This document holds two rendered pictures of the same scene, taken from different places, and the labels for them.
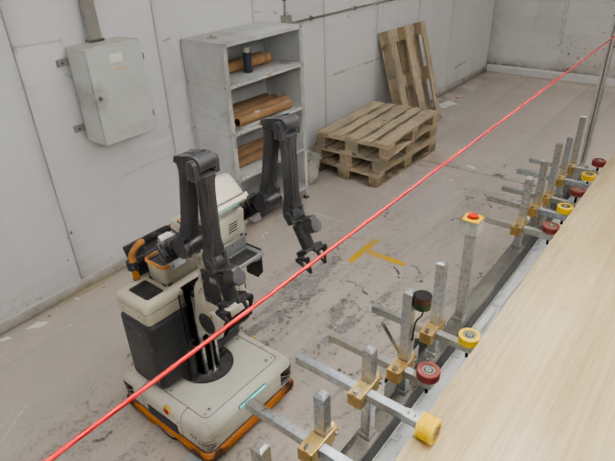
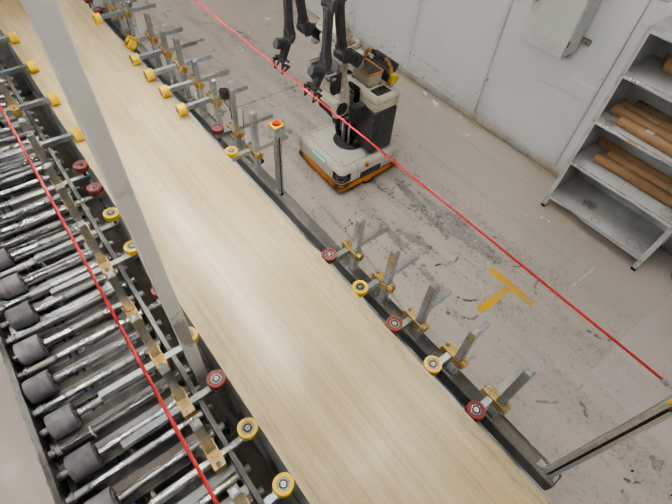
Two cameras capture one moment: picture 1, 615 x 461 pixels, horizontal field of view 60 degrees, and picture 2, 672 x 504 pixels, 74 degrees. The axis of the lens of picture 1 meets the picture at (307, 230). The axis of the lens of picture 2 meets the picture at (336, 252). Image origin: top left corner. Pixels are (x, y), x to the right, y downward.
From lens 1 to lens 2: 367 cm
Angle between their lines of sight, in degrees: 72
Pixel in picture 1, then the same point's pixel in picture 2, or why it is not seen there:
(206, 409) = (314, 135)
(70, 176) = (510, 45)
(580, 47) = not seen: outside the picture
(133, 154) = (557, 71)
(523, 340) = (213, 168)
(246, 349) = (354, 155)
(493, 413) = (178, 137)
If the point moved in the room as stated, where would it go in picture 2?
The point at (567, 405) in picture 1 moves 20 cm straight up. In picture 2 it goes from (163, 161) to (155, 134)
